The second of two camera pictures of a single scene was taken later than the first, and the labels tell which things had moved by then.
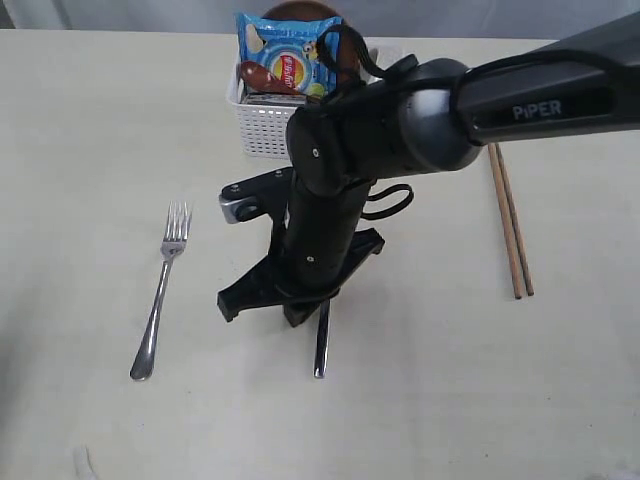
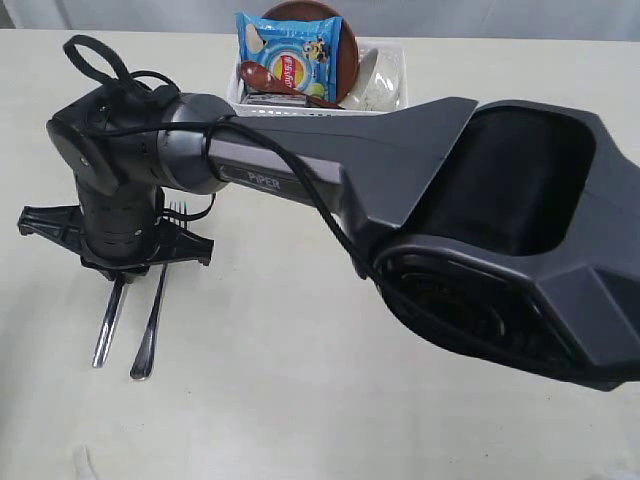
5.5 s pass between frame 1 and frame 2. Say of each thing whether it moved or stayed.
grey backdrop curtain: stayed
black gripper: moved
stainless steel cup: stayed
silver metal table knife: moved
